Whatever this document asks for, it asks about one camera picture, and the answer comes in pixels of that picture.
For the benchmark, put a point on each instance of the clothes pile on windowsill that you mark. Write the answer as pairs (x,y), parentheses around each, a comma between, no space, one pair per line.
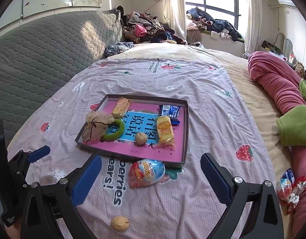
(205,22)

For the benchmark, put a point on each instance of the pink strawberry print bedsheet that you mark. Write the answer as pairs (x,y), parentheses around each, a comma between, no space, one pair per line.
(183,205)

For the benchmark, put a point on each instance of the pink rolled blanket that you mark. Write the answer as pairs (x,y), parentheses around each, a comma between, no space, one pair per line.
(281,83)

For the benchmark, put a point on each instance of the white air conditioner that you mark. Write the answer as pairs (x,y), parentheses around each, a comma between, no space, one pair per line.
(286,3)

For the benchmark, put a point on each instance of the red egg-shaped candy pack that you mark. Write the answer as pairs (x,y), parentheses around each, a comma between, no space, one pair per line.
(145,173)

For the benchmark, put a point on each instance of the dark shallow tray box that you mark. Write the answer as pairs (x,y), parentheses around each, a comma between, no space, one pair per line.
(133,129)

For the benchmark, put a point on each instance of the red white snack packs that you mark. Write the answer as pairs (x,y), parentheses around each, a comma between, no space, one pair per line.
(289,189)

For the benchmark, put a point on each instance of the orange biscuit packet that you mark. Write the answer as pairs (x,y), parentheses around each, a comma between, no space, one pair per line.
(121,108)

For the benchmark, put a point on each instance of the cream window curtain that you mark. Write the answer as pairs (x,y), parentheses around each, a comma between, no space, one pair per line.
(175,15)

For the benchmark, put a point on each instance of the grey quilted headboard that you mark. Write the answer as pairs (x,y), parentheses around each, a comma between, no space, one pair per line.
(40,57)

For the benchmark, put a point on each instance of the pink and blue book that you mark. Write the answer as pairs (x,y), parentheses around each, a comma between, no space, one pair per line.
(143,131)

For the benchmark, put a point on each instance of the walnut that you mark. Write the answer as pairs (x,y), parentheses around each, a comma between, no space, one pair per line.
(120,223)
(141,138)

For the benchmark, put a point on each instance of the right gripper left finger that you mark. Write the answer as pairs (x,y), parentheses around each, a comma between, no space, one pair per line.
(45,204)

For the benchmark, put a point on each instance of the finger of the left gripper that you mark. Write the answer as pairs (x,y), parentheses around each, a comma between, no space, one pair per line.
(35,155)

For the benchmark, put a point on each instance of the green fleece blanket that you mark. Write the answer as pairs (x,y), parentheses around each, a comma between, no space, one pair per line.
(292,125)

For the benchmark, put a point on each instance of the clothes pile beside bed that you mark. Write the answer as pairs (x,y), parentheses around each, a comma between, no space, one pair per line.
(141,28)

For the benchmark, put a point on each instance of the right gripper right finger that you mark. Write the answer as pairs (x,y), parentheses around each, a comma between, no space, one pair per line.
(264,219)

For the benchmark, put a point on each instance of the beige drawstring mesh pouch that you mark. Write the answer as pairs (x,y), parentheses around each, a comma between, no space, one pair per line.
(96,126)

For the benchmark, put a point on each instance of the person's left hand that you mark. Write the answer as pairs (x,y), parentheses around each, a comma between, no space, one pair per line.
(14,230)

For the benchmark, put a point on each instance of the blue snack packet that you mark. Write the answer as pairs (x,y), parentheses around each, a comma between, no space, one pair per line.
(172,112)

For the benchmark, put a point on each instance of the yellow snack packet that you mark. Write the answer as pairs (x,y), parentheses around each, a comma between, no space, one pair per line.
(164,131)

